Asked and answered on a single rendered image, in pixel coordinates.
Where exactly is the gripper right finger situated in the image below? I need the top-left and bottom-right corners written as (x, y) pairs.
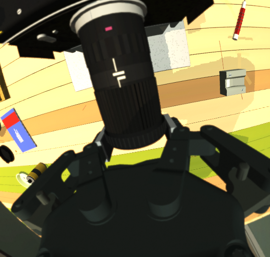
top-left (161, 113), bottom-right (270, 187)

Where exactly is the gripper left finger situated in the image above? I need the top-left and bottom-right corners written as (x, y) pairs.
top-left (10, 127), bottom-right (113, 217)

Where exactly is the black round cap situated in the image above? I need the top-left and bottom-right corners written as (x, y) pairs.
top-left (0, 145), bottom-right (15, 164)

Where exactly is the black lens barrel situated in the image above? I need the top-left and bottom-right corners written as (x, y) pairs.
top-left (69, 0), bottom-right (166, 135)

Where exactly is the yellow and black film canister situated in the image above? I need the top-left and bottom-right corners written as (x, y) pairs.
top-left (26, 162), bottom-right (48, 184)

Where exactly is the green work mat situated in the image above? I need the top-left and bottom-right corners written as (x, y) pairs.
top-left (0, 122), bottom-right (270, 196)

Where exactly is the white round disc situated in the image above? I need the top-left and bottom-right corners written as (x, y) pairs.
top-left (16, 171), bottom-right (33, 189)

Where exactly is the blue and red box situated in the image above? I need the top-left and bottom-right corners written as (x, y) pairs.
top-left (0, 107), bottom-right (38, 153)

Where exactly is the dark grey slab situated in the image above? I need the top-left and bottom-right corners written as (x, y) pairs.
top-left (0, 200), bottom-right (43, 257)

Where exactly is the grey tray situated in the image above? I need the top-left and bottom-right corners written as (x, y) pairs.
top-left (243, 218), bottom-right (270, 257)

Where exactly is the white speckled cloth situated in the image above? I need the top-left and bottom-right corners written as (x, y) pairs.
top-left (63, 21), bottom-right (191, 92)

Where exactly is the red screwdriver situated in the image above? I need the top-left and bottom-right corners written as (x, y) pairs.
top-left (232, 0), bottom-right (249, 41)

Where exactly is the silver camera lever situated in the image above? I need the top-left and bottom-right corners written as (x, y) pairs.
top-left (37, 33), bottom-right (57, 43)

